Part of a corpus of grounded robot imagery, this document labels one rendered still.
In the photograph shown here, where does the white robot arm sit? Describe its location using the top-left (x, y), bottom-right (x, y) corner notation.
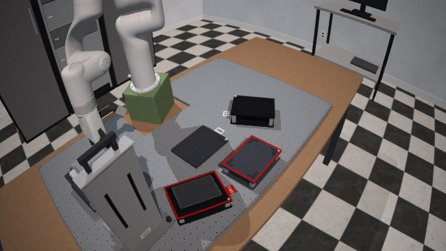
top-left (61, 0), bottom-right (164, 118)

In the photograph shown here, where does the white microplate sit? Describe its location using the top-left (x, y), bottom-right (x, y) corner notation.
top-left (69, 169), bottom-right (76, 178)

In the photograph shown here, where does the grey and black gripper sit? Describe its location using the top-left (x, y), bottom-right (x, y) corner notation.
top-left (75, 104), bottom-right (107, 146)

